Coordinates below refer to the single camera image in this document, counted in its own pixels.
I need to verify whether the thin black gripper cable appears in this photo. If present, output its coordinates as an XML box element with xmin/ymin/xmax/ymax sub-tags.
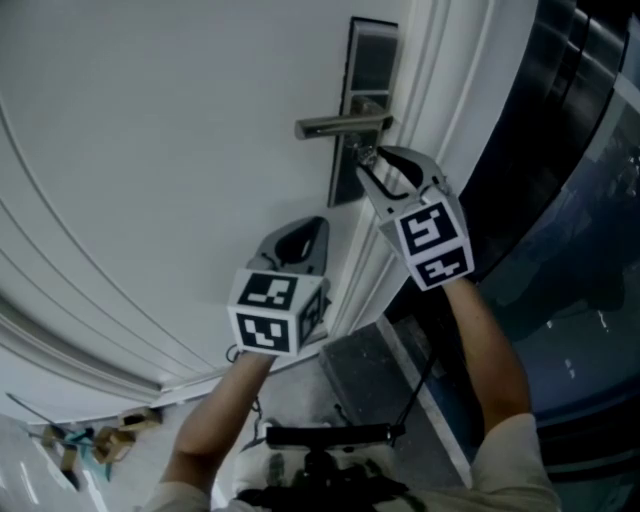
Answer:
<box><xmin>224</xmin><ymin>343</ymin><xmax>266</xmax><ymax>451</ymax></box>

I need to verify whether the black chest-mounted device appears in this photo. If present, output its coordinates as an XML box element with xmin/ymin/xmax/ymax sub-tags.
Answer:
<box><xmin>234</xmin><ymin>422</ymin><xmax>409</xmax><ymax>512</ymax></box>

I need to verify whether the dark door lock plate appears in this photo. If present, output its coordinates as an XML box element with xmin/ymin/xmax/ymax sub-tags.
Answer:
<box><xmin>327</xmin><ymin>16</ymin><xmax>400</xmax><ymax>209</ymax></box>

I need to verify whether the thick black gripper cable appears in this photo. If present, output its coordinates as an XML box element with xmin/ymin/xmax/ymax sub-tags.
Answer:
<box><xmin>397</xmin><ymin>354</ymin><xmax>437</xmax><ymax>436</ymax></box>

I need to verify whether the person's left forearm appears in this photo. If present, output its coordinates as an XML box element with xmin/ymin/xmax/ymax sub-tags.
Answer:
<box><xmin>162</xmin><ymin>352</ymin><xmax>275</xmax><ymax>486</ymax></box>

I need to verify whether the black metal door frame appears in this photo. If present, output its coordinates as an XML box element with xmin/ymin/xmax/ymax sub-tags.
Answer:
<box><xmin>384</xmin><ymin>0</ymin><xmax>640</xmax><ymax>321</ymax></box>

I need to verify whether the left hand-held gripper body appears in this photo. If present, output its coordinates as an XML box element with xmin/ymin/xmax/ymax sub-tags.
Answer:
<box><xmin>227</xmin><ymin>251</ymin><xmax>333</xmax><ymax>358</ymax></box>

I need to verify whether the person's right forearm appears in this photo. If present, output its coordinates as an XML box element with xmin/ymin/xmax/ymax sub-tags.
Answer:
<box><xmin>442</xmin><ymin>277</ymin><xmax>532</xmax><ymax>446</ymax></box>

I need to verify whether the person's white shoe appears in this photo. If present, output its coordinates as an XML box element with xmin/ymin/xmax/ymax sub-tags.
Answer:
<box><xmin>232</xmin><ymin>417</ymin><xmax>301</xmax><ymax>501</ymax></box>

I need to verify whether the teal strap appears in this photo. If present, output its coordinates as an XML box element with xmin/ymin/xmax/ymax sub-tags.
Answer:
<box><xmin>62</xmin><ymin>427</ymin><xmax>116</xmax><ymax>481</ymax></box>

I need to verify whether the frosted glass door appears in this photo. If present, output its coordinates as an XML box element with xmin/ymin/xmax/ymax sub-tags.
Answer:
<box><xmin>474</xmin><ymin>74</ymin><xmax>640</xmax><ymax>481</ymax></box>

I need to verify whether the person's beige shirt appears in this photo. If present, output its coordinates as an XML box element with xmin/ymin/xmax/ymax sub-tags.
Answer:
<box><xmin>144</xmin><ymin>412</ymin><xmax>564</xmax><ymax>512</ymax></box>

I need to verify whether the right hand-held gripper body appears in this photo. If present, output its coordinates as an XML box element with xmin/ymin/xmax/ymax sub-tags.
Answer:
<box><xmin>377</xmin><ymin>181</ymin><xmax>475</xmax><ymax>293</ymax></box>

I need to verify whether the silver lever door handle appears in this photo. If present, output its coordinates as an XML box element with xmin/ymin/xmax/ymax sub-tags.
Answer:
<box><xmin>294</xmin><ymin>97</ymin><xmax>395</xmax><ymax>141</ymax></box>

